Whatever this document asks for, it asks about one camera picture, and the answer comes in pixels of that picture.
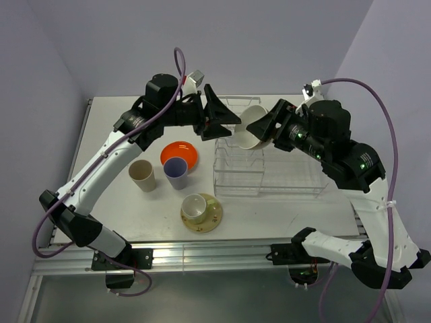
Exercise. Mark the white wire dish rack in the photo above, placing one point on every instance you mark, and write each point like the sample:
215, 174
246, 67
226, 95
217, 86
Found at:
266, 172

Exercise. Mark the beige floral saucer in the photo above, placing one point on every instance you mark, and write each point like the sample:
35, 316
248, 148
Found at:
215, 219

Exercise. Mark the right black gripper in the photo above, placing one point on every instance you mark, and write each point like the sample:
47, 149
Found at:
263, 128

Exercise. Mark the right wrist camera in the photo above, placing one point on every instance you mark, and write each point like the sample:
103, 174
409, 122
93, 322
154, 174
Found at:
312, 92

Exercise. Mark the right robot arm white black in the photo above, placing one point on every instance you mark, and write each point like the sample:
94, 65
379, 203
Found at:
322, 132

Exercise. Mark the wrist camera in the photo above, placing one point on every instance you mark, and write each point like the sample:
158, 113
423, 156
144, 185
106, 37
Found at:
192, 82
312, 92

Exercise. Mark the white floral bowl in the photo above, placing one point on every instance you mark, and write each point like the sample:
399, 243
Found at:
242, 137

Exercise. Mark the light green mug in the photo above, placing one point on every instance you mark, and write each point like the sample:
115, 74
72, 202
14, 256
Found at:
195, 208

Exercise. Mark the orange plate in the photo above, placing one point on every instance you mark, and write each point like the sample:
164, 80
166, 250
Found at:
181, 149

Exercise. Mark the aluminium mounting rail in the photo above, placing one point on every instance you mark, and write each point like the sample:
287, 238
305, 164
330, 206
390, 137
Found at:
217, 255

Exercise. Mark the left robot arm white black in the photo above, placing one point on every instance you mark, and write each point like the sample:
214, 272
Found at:
164, 104

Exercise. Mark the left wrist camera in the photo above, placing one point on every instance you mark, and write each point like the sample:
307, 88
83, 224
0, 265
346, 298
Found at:
192, 82

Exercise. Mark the purple plastic cup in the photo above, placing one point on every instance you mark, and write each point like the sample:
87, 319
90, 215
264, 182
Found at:
176, 171

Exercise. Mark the beige plastic cup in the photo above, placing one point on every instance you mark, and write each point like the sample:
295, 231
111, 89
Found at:
142, 173

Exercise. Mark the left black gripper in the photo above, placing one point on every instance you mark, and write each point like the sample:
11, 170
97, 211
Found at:
216, 112

